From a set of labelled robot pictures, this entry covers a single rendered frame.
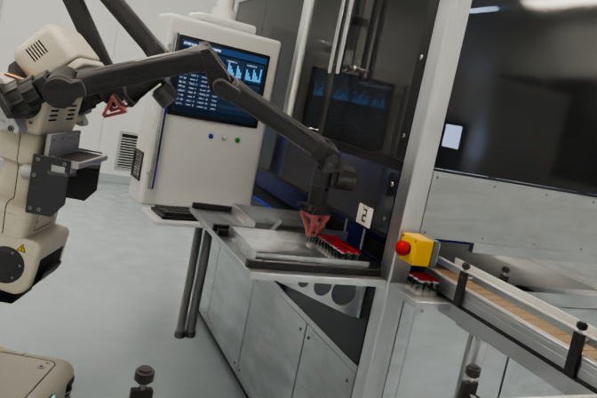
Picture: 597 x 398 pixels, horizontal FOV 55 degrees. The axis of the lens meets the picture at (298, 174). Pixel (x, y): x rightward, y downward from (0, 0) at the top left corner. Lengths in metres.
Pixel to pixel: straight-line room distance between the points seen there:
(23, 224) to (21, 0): 5.26
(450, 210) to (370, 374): 0.51
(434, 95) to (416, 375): 0.81
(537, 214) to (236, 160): 1.21
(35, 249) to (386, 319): 0.98
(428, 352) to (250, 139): 1.17
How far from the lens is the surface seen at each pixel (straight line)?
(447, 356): 1.86
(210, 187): 2.44
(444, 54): 1.60
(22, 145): 1.74
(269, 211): 2.14
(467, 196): 1.71
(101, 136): 6.92
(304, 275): 1.52
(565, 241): 2.02
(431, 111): 1.58
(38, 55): 1.70
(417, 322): 1.75
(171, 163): 2.35
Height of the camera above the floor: 1.31
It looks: 7 degrees down
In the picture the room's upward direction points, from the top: 11 degrees clockwise
